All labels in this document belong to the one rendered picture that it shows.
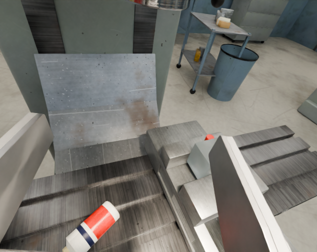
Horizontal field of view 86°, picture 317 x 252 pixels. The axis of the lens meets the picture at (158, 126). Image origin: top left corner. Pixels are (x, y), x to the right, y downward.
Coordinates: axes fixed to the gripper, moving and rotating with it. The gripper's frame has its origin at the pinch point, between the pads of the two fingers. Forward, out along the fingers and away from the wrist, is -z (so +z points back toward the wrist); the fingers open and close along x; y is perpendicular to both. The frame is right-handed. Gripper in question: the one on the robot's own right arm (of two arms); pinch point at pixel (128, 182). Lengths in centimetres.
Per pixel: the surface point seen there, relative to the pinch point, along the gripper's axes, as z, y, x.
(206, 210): -5.9, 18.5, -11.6
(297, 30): -615, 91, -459
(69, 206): -8.9, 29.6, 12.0
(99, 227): -4.7, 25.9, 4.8
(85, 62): -41.3, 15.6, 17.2
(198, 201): -7.3, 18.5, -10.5
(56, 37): -40.2, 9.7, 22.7
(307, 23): -601, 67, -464
